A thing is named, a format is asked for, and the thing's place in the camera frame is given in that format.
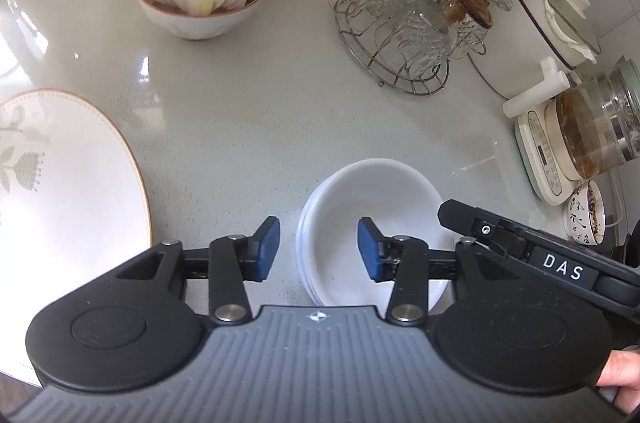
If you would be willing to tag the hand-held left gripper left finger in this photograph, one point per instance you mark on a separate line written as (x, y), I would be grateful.
(267, 250)

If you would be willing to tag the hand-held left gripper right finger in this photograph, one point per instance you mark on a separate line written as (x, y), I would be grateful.
(369, 253)

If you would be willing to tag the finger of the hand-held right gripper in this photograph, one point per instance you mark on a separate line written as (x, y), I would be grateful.
(470, 223)

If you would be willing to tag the person's right hand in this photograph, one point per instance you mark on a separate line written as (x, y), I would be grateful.
(625, 373)

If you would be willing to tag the small floral print cup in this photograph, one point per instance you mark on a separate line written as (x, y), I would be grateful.
(582, 215)

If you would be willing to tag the cream kettle base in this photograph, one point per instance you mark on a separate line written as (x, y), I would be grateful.
(542, 153)

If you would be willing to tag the glass kettle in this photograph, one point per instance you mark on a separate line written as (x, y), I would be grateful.
(600, 123)

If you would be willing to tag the white pot with glass lid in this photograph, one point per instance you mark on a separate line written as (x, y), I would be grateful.
(520, 38)

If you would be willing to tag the white leaf print plate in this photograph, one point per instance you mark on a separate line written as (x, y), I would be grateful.
(75, 203)

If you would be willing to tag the brown bottomed glass cup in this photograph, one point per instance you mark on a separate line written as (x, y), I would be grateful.
(470, 0)

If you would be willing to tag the white bowl with onion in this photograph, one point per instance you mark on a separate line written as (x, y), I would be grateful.
(200, 25)

